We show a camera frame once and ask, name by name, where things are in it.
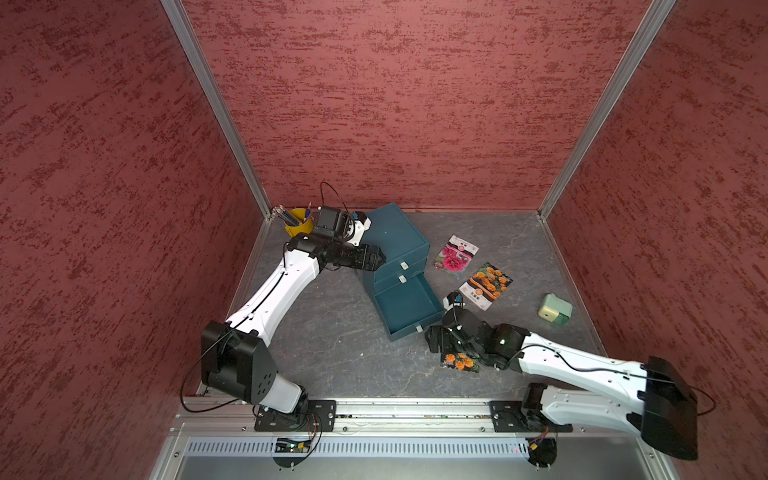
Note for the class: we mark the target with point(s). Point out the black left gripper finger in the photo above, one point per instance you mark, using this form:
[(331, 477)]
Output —
[(374, 262), (374, 250)]

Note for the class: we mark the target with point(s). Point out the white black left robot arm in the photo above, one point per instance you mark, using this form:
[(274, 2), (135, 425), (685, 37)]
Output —
[(235, 357)]

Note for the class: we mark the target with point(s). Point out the small orange flower seed bag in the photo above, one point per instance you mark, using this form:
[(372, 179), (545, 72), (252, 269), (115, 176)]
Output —
[(460, 362)]

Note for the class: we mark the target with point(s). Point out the left aluminium corner post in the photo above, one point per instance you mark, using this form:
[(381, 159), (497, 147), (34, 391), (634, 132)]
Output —
[(192, 48)]

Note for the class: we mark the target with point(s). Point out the yellow pen cup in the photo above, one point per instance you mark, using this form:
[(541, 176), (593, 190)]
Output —
[(306, 228)]

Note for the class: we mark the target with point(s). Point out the aluminium corner post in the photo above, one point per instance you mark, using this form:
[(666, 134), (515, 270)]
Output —
[(642, 39), (192, 48)]

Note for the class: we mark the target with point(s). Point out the orange marigold seed bag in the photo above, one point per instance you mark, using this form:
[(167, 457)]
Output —
[(485, 286)]

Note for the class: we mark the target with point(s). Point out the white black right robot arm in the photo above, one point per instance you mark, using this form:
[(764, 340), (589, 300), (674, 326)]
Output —
[(647, 399)]

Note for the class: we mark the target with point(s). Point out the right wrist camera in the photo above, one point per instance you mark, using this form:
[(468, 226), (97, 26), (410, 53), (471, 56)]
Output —
[(453, 300)]

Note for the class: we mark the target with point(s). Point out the pink hollyhock seed bag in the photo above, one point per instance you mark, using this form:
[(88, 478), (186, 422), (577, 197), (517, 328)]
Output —
[(455, 255)]

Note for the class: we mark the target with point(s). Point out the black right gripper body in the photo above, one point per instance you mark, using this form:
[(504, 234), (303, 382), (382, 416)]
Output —
[(471, 348)]

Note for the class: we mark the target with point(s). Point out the pale green sponge block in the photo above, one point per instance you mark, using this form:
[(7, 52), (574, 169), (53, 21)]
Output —
[(555, 309)]

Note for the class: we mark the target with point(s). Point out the teal pull-out drawer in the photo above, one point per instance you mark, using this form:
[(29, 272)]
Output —
[(408, 308)]

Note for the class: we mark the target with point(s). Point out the teal drawer cabinet box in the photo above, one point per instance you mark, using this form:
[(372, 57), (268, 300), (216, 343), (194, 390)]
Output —
[(404, 247)]

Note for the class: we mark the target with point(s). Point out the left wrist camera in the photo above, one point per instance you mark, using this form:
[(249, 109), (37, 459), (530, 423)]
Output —
[(359, 223)]

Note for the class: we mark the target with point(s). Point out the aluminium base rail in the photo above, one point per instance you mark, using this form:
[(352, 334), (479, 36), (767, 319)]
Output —
[(411, 416)]

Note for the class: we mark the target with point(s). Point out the right aluminium corner post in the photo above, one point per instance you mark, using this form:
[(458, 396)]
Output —
[(642, 39)]

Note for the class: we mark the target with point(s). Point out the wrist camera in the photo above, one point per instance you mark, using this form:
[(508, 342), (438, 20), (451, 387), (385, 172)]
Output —
[(359, 223), (453, 300)]

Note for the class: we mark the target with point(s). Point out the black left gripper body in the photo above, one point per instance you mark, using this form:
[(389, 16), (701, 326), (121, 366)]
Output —
[(351, 256)]

